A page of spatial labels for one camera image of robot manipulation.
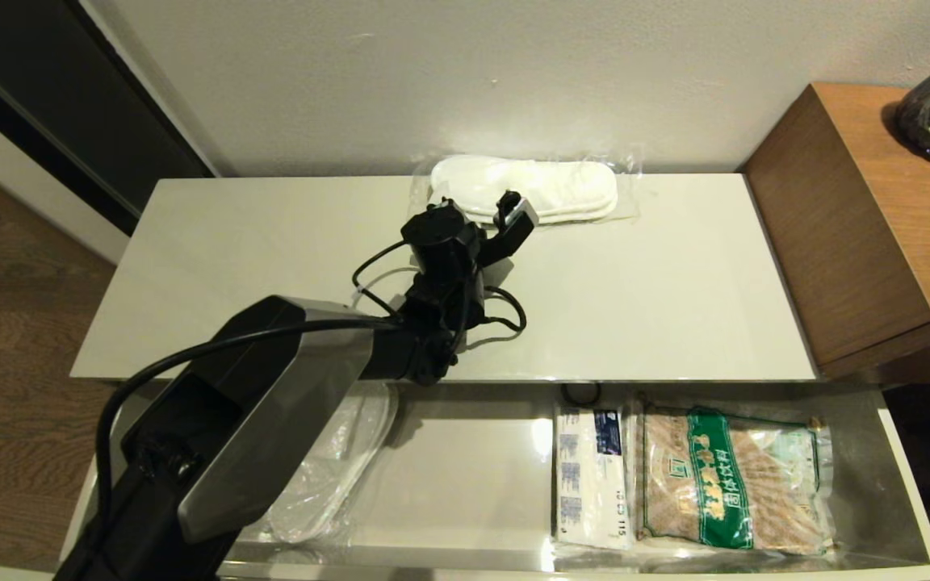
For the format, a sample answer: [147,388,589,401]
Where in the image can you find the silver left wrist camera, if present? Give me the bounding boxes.
[494,190,539,236]

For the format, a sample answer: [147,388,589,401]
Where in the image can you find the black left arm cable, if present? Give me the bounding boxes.
[96,239,529,517]

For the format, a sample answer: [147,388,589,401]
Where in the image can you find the grey cabinet drawer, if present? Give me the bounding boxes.
[0,381,930,581]

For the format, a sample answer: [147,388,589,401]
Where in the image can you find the white pack with blue print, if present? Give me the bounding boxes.
[552,406,635,552]

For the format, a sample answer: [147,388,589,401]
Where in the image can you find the cereal bag with green label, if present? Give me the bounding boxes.
[630,394,839,559]

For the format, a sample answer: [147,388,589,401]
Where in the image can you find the glossy grey cabinet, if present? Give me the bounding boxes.
[69,173,819,384]

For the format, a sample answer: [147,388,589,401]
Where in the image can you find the bagged white slippers sole up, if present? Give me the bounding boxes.
[408,149,643,227]

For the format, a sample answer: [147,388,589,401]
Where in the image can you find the bagged white slippers with strap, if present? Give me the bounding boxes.
[237,382,400,546]

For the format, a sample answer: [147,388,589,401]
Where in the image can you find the dark door panel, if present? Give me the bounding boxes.
[0,0,216,236]

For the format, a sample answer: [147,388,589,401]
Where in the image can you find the brown wooden side cabinet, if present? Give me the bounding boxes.
[744,81,930,384]

